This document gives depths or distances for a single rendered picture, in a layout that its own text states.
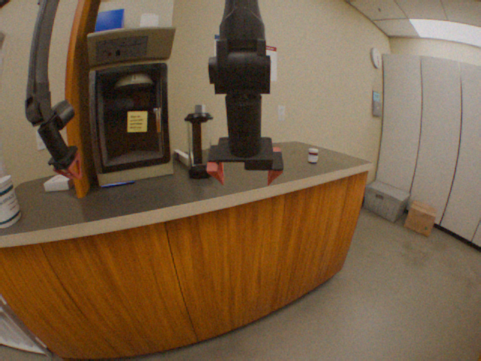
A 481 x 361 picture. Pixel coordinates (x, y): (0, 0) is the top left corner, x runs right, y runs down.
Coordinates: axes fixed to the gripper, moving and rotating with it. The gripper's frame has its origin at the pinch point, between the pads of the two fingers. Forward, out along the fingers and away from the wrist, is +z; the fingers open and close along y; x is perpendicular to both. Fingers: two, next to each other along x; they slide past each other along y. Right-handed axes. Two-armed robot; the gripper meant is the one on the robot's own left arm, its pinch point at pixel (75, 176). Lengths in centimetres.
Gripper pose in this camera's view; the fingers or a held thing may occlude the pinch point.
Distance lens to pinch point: 68.7
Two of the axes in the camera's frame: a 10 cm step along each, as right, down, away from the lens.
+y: -10.0, -0.2, 0.5
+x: -0.5, 7.5, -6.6
